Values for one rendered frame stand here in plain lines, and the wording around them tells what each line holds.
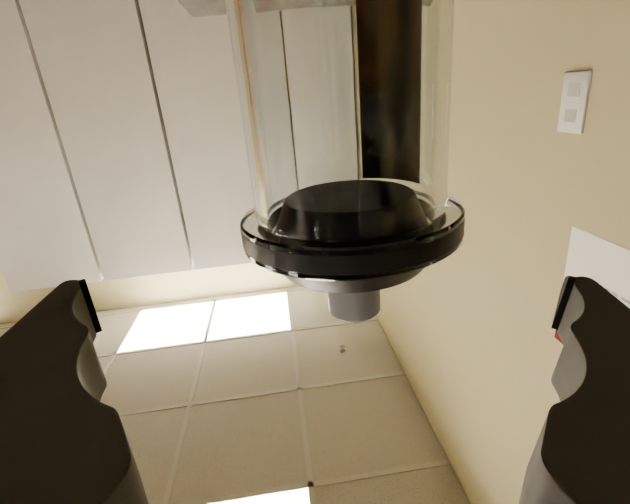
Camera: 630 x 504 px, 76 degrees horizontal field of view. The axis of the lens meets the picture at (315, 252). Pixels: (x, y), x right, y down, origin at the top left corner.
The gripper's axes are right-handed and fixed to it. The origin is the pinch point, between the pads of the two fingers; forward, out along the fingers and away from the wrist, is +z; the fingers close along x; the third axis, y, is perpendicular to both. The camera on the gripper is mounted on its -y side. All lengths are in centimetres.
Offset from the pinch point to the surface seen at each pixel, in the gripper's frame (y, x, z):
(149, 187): 82, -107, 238
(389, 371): 168, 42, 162
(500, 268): 54, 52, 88
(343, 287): 3.5, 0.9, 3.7
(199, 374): 178, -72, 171
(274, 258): 2.0, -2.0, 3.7
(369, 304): 6.1, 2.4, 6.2
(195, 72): 15, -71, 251
